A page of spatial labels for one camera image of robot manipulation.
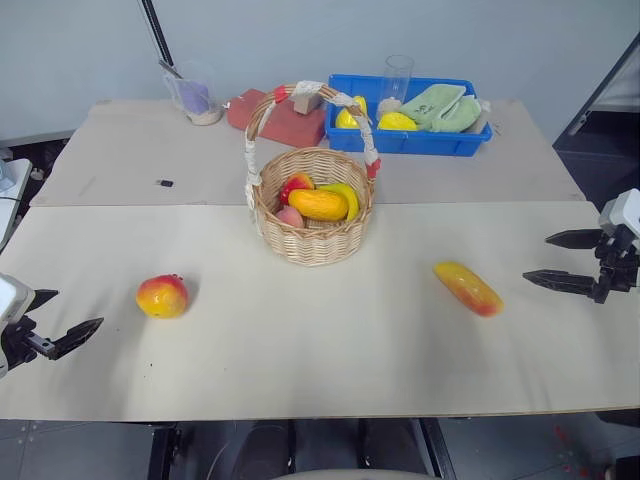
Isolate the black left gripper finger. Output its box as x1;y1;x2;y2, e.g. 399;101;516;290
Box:
47;316;105;361
23;288;61;316

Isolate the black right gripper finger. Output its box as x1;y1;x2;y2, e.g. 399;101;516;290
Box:
544;228;602;252
522;269;600;301

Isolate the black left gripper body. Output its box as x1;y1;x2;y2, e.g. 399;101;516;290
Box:
0;319;54;370

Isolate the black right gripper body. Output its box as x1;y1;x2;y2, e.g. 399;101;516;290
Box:
592;230;640;305

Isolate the red apple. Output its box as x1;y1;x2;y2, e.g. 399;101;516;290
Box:
278;172;317;206

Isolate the long yellow red mango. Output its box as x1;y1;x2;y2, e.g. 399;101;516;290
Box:
432;260;505;319

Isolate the round red yellow mango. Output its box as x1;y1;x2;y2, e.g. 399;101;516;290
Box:
135;273;190;320

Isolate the dark cabinet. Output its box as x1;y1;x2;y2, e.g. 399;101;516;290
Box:
551;28;640;202

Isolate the light green printed cloth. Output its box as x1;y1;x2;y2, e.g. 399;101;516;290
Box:
398;83;469;132

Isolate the blue plastic bin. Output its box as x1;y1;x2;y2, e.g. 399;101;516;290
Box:
325;73;495;158

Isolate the yellow lemon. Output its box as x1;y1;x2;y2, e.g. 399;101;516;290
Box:
334;106;362;131
376;111;419;133

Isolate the yellow green banana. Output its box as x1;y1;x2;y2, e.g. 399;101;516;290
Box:
317;182;362;222

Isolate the clear drinking glass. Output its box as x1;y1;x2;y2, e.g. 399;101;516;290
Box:
383;54;416;109

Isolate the pink peach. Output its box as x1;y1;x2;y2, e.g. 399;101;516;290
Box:
275;206;306;230

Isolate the clear measuring cup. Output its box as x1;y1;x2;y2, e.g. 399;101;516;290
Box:
160;59;225;127

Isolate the long orange yellow mango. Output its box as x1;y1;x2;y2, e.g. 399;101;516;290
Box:
287;188;350;223

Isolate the black slanted pole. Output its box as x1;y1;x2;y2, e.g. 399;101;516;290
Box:
139;0;180;71

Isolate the beige block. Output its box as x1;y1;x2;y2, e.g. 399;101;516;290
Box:
291;92;325;118

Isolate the red foam brick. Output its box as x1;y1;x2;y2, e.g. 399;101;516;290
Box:
225;88;329;148

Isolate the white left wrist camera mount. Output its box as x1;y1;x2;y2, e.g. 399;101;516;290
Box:
0;272;37;332

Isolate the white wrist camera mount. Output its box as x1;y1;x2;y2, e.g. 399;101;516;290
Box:
598;188;640;248
0;272;37;332

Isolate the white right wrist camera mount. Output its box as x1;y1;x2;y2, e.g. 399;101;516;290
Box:
598;188;640;248

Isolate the wicker basket with taped handle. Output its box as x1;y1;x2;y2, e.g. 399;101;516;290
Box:
243;79;383;268

